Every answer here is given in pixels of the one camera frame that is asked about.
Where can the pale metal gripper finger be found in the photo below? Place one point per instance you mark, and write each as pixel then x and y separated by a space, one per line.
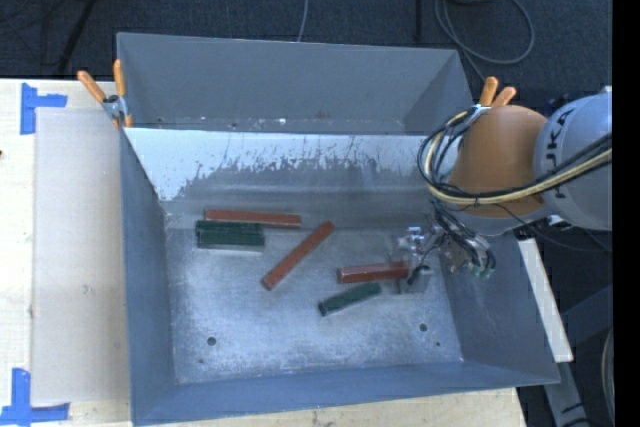
pixel 410 245
pixel 419 281

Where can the red-brown flat block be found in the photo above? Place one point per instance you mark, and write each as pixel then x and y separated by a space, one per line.
pixel 372 272
pixel 252 218
pixel 299 255

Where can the grey metal bin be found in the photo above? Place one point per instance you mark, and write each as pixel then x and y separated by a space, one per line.
pixel 300 325

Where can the dark green flat block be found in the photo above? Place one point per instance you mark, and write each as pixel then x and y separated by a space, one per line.
pixel 350 299
pixel 231 240
pixel 229 227

